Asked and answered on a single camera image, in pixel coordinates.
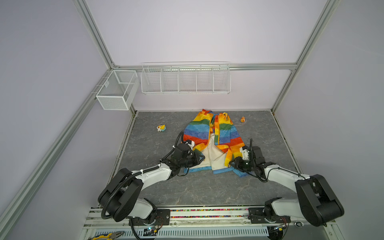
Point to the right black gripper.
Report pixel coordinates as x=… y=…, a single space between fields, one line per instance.
x=237 y=163

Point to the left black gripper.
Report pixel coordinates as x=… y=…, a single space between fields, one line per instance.
x=195 y=155

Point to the rainbow striped jacket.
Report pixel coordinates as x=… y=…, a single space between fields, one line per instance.
x=217 y=138

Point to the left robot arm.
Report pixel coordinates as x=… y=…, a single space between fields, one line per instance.
x=120 y=198

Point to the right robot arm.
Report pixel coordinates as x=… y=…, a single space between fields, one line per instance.
x=316 y=201

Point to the yellow white small toy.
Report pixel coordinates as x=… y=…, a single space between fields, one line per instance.
x=161 y=128

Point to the white mesh box basket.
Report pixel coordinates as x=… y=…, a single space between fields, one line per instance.
x=118 y=90

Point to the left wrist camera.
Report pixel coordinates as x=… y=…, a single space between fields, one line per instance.
x=190 y=143

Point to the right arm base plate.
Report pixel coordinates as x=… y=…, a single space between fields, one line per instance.
x=265 y=215

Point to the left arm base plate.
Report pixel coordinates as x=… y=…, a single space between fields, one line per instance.
x=161 y=217

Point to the white slotted cable duct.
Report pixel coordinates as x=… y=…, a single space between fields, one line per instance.
x=205 y=233

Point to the green handled ratchet tool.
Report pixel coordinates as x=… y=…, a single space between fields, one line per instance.
x=301 y=224

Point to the white wire shelf basket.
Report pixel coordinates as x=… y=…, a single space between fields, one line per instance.
x=186 y=78

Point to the yellow handled pliers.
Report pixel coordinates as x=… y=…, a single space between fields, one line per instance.
x=109 y=236

